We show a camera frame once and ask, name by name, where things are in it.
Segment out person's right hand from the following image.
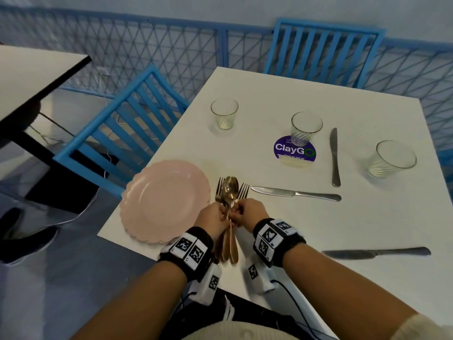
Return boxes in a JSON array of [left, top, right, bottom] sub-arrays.
[[228, 197, 272, 234]]

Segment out person's left hand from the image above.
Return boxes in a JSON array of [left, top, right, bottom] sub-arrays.
[[194, 202, 231, 242]]

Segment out gold spoon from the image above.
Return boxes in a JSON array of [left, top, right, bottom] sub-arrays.
[[220, 180, 232, 262], [225, 176, 240, 265]]

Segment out silver fork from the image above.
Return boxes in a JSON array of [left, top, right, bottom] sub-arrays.
[[213, 177, 227, 262], [234, 183, 250, 210]]

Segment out person's left forearm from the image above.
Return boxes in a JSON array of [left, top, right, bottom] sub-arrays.
[[70, 260, 188, 340]]

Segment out person's right forearm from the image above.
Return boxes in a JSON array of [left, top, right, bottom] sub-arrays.
[[282, 243, 425, 340]]

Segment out black wristband with marker tiles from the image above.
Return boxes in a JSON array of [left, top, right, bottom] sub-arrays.
[[252, 218, 307, 269], [157, 226, 214, 283]]

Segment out silver table knife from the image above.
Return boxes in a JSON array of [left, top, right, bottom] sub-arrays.
[[251, 186, 342, 202], [329, 127, 342, 188], [321, 247, 432, 260]]

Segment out pink scalloped plate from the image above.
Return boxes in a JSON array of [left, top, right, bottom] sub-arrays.
[[119, 159, 212, 244]]

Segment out round purple sticker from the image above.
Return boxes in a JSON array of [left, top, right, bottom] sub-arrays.
[[273, 136, 317, 170]]

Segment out black trousers with white stripes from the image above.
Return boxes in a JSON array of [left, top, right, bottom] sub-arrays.
[[170, 287, 342, 340]]

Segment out clear drinking glass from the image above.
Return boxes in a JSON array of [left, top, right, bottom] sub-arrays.
[[368, 140, 417, 179], [210, 98, 239, 131], [290, 111, 323, 148]]

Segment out blue slatted wooden chair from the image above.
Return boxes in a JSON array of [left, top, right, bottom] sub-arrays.
[[263, 17, 387, 90], [53, 64, 190, 200]]

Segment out blue lattice fence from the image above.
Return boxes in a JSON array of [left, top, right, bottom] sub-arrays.
[[0, 4, 453, 200]]

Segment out black shoe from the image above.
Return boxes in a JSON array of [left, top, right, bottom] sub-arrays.
[[0, 208, 59, 268]]

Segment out cream knit sweater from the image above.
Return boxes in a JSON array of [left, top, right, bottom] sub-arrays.
[[180, 312, 453, 340]]

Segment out white table with black base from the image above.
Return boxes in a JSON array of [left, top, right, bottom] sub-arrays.
[[0, 44, 101, 213]]

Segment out white wrist camera unit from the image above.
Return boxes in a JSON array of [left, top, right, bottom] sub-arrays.
[[246, 258, 277, 294], [188, 263, 223, 308]]

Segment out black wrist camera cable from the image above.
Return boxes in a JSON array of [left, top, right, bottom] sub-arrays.
[[173, 290, 199, 317], [267, 279, 321, 340]]

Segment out white cable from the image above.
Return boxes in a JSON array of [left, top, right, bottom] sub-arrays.
[[34, 65, 122, 229]]

